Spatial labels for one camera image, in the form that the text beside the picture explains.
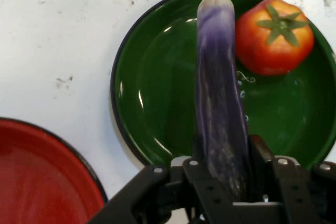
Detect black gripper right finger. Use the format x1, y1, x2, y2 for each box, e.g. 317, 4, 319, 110
246, 134, 336, 224

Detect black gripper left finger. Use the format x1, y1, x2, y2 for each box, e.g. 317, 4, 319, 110
86, 132, 234, 224

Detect red tomato green stem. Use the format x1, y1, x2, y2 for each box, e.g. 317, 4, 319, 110
235, 0, 315, 76

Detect red enamel plate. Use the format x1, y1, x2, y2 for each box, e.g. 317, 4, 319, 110
0, 116, 109, 224

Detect green enamel plate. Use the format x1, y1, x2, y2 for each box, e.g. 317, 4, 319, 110
110, 0, 336, 172

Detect purple eggplant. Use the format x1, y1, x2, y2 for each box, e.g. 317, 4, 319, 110
196, 0, 253, 201

